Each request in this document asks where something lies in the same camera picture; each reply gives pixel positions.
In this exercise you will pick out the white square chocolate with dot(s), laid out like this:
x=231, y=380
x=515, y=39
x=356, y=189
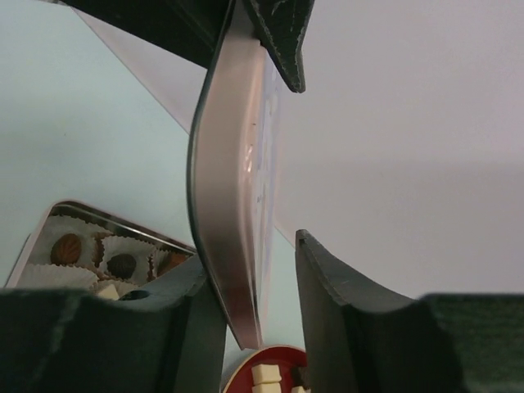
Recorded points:
x=108, y=292

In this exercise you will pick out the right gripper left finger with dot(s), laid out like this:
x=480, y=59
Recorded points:
x=168, y=336

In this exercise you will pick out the silver tin lid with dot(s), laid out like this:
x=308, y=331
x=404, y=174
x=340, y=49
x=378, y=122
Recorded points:
x=232, y=174

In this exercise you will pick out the red round plate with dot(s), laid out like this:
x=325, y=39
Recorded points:
x=291, y=360

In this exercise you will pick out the brown oval chocolate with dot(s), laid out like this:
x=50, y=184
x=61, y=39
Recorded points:
x=66, y=250

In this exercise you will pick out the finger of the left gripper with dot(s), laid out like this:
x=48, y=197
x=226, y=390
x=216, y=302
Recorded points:
x=281, y=27
x=187, y=28

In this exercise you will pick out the white chocolate block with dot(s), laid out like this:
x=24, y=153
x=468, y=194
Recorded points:
x=266, y=373
x=274, y=387

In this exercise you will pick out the dark round chocolate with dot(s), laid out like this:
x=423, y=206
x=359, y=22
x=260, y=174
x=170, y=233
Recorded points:
x=122, y=266

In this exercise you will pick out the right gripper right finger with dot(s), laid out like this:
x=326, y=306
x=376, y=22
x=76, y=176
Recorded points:
x=362, y=337

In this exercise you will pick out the brown square chocolate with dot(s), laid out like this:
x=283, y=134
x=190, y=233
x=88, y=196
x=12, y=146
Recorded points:
x=169, y=262

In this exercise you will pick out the pink chocolate tin box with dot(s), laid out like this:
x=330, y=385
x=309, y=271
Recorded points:
x=103, y=236

